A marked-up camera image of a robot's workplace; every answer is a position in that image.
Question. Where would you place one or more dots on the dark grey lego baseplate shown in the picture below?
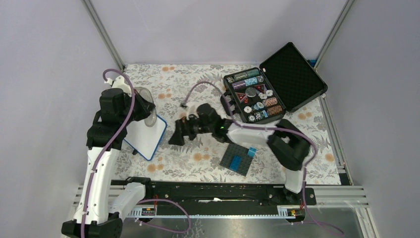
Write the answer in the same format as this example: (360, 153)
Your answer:
(231, 151)

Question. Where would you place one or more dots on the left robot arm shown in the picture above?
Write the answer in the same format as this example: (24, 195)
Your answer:
(94, 217)

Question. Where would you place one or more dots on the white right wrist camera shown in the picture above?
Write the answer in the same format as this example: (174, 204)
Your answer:
(190, 110)

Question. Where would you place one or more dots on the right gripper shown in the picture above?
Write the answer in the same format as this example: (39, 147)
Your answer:
(177, 138)

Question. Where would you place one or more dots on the light blue lego brick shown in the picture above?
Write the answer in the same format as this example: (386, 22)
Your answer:
(251, 152)

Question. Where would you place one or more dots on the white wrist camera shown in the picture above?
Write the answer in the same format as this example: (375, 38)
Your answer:
(190, 110)
(120, 83)

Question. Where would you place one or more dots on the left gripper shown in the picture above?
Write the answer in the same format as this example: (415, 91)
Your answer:
(146, 106)

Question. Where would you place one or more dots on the blue framed whiteboard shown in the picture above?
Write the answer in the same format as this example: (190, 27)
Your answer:
(145, 140)

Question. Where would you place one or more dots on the black poker chip case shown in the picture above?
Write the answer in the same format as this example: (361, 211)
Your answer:
(281, 84)

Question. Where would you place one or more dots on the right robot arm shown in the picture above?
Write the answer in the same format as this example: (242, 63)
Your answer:
(289, 146)

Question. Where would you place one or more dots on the dark blue lego brick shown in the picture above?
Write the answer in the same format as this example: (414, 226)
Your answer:
(235, 163)

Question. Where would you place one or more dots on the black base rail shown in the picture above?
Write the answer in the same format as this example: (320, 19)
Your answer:
(220, 199)

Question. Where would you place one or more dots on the floral table mat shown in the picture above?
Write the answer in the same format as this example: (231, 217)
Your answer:
(198, 160)

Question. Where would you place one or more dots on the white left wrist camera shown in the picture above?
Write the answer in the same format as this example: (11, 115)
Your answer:
(120, 83)

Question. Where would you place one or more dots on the grey mesh sponge eraser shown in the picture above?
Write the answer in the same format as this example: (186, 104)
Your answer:
(146, 94)

